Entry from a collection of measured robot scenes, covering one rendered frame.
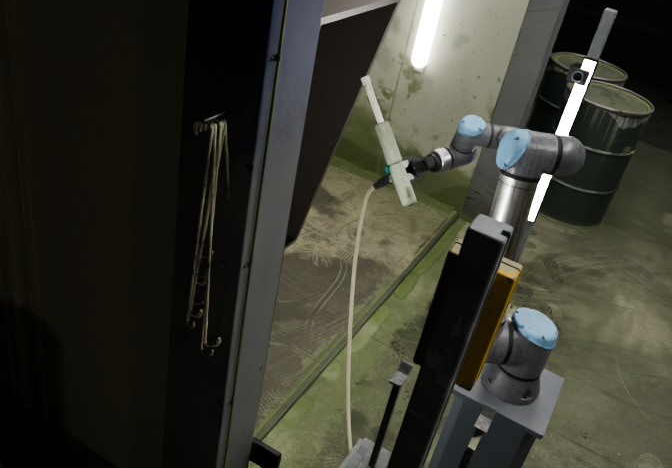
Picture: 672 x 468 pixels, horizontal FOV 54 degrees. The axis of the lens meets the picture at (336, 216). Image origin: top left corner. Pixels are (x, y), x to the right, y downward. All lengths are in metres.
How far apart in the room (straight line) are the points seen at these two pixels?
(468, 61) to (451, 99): 0.26
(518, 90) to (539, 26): 0.38
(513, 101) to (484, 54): 0.33
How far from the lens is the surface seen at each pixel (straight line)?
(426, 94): 4.25
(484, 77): 4.10
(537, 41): 3.98
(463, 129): 2.41
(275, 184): 1.37
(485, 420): 1.49
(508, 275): 1.09
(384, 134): 2.32
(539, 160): 1.88
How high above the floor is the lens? 2.12
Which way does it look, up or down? 31 degrees down
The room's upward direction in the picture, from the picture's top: 12 degrees clockwise
